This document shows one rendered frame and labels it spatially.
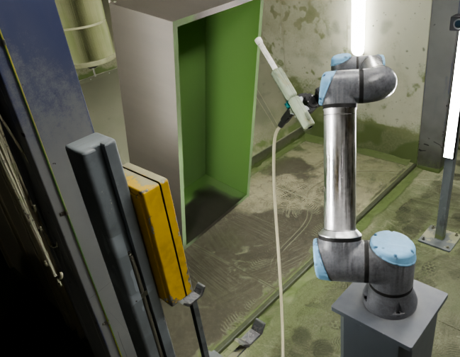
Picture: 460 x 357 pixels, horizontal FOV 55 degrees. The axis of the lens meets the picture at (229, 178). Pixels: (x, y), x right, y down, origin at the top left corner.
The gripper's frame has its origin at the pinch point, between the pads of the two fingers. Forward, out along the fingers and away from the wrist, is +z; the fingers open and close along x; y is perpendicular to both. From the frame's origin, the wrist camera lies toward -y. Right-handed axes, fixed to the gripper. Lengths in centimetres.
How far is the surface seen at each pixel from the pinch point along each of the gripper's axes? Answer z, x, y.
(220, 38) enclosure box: 0, 56, 23
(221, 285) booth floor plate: 31, -56, 105
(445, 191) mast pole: -100, -67, 43
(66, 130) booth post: 100, 0, -44
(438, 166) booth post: -172, -53, 102
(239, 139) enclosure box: -2, 13, 61
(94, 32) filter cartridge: 41, 115, 78
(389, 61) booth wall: -160, 35, 77
